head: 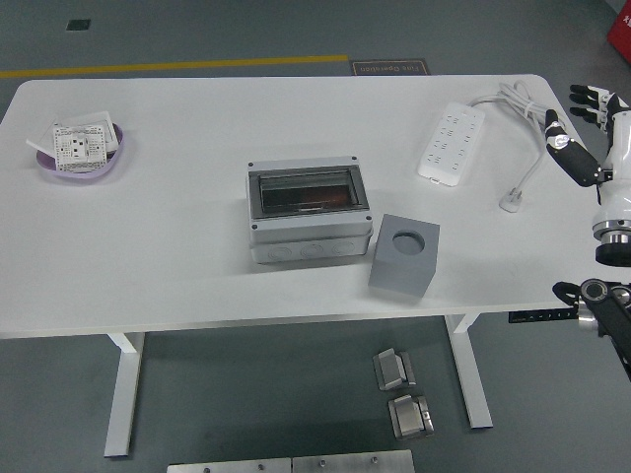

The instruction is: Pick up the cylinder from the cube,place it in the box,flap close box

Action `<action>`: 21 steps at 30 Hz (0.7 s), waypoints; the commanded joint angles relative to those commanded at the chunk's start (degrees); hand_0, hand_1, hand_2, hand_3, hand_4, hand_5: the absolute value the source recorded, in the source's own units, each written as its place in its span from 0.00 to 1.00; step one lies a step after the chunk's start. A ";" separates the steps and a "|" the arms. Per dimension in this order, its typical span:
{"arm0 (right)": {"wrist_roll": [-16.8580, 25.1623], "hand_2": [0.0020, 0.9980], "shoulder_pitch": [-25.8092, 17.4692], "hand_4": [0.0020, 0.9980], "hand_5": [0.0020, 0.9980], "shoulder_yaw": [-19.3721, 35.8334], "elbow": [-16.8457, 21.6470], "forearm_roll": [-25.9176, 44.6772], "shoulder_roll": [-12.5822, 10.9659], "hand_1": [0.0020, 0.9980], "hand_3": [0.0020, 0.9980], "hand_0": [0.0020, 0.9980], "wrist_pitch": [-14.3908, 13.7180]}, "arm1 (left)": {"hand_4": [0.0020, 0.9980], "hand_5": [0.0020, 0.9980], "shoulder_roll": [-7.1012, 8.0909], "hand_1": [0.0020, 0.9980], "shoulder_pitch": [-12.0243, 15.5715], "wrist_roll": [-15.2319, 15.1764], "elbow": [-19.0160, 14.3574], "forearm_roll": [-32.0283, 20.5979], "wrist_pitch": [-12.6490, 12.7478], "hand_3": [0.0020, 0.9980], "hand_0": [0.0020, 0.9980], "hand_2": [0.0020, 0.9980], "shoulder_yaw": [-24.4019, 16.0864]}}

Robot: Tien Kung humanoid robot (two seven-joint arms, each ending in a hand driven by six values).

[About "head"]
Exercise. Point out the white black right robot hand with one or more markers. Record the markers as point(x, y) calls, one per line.
point(618, 162)

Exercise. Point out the grey enclosure box clear lid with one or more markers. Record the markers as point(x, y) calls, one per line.
point(305, 231)

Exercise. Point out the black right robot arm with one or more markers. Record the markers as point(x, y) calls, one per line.
point(613, 251)

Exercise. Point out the red box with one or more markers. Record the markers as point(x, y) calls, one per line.
point(621, 32)

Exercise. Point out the grey cube with round hole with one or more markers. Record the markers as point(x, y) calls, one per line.
point(399, 276)

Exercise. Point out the white power strip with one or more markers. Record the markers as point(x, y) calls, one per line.
point(451, 143)

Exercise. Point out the black table control panel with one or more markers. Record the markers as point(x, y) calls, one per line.
point(537, 316)

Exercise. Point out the brown floor sign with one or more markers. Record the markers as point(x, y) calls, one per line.
point(389, 68)

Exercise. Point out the white table leg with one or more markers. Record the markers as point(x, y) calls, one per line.
point(475, 384)
point(123, 394)

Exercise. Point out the small metal block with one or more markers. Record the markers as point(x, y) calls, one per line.
point(392, 369)
point(409, 418)

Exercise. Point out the grey metal plate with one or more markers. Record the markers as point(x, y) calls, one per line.
point(227, 466)
point(352, 463)

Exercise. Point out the white paper card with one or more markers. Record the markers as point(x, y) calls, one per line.
point(98, 118)

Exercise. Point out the purple shallow bowl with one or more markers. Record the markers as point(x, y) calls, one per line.
point(79, 174)

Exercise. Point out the dark square floor hatch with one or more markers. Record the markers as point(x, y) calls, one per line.
point(79, 24)

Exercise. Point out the white narrow strip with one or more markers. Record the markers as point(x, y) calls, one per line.
point(37, 146)

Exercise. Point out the white wall socket panel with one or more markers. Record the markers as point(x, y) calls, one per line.
point(74, 148)

